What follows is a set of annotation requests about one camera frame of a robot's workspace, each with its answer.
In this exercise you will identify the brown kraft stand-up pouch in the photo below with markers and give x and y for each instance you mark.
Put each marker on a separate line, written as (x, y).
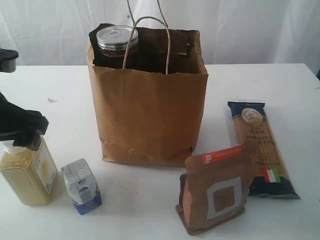
(215, 187)

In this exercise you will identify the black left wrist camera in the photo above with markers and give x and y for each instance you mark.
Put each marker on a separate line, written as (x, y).
(8, 60)

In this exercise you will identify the spaghetti packet with Italian flag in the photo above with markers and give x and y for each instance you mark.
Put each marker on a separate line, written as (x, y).
(271, 178)

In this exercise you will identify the yellow grain bottle white cap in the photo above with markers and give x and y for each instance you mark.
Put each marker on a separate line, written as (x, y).
(29, 173)

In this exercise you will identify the dark can with pull-tab lid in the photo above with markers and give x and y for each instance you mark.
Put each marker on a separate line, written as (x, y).
(116, 41)

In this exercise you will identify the small white blue carton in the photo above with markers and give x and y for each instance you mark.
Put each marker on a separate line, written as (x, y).
(82, 186)

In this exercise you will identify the brown paper shopping bag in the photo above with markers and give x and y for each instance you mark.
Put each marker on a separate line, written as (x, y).
(149, 108)

